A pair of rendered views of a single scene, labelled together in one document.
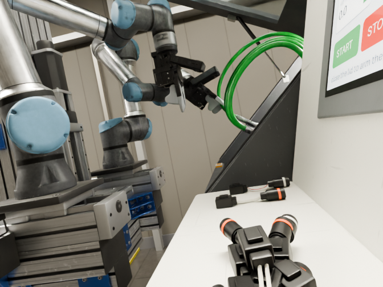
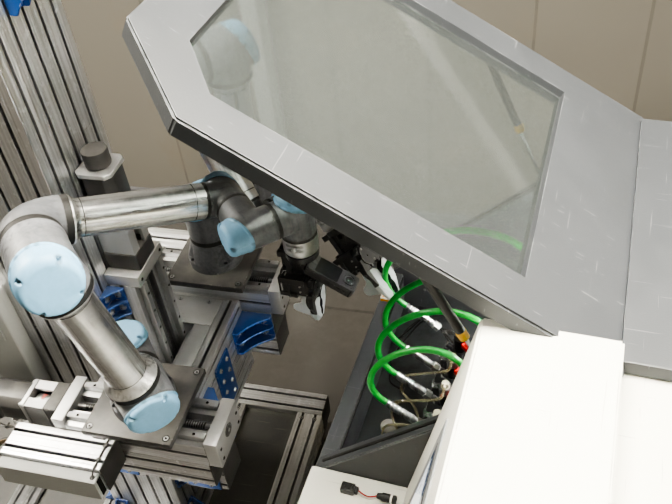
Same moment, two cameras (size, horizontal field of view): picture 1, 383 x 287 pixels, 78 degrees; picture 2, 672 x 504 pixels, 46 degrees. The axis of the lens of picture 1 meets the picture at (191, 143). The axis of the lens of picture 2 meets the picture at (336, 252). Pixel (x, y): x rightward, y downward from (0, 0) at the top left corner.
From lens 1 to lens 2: 149 cm
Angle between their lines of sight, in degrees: 42
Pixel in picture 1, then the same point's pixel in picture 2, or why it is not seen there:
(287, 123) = (411, 454)
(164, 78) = (295, 290)
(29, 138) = (146, 429)
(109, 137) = (200, 231)
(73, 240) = (181, 459)
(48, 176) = not seen: hidden behind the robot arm
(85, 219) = (195, 450)
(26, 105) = (142, 411)
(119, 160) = (218, 265)
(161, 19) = (295, 231)
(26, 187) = not seen: hidden behind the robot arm
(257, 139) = (380, 453)
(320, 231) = not seen: outside the picture
